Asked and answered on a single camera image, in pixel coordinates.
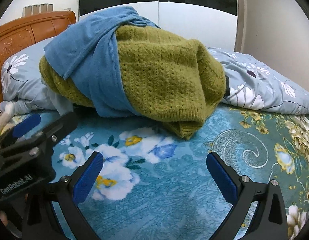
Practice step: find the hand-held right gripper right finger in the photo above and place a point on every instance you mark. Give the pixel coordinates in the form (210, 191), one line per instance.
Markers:
(222, 180)

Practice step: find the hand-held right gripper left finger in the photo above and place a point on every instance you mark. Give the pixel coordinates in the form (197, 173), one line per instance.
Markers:
(88, 177)

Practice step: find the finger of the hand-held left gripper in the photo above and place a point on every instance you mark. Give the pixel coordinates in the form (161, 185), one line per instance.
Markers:
(59, 127)
(27, 126)

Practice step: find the cream fluffy garment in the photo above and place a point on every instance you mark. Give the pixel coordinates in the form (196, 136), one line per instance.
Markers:
(7, 112)

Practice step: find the blue t-shirt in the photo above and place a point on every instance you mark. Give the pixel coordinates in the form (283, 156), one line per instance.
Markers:
(94, 55)

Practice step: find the pale blue garment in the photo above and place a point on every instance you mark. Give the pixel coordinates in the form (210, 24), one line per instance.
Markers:
(60, 105)

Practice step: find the light blue daisy print pillow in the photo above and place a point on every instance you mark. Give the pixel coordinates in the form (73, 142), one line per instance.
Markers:
(24, 80)
(264, 90)

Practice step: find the blue floral plush blanket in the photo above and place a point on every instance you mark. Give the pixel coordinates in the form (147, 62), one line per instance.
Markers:
(169, 167)

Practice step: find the orange wooden headboard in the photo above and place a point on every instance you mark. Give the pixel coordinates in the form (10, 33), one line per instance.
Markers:
(24, 32)

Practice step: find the green knitted sweater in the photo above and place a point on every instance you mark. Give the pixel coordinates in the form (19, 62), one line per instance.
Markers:
(164, 80)

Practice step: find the white wardrobe with black band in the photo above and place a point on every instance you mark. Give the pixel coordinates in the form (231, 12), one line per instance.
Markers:
(194, 25)

